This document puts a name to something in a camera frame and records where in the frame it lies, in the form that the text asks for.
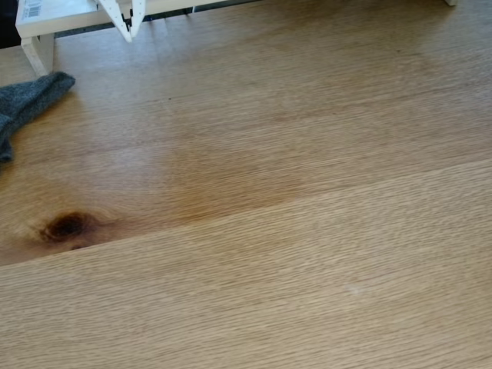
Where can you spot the light wooden riser shelf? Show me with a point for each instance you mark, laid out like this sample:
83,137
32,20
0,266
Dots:
61,13

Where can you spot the grey felt cloth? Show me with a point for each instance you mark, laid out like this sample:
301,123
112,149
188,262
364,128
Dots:
27,100

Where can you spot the white barcode label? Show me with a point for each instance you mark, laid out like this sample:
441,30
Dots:
30,8

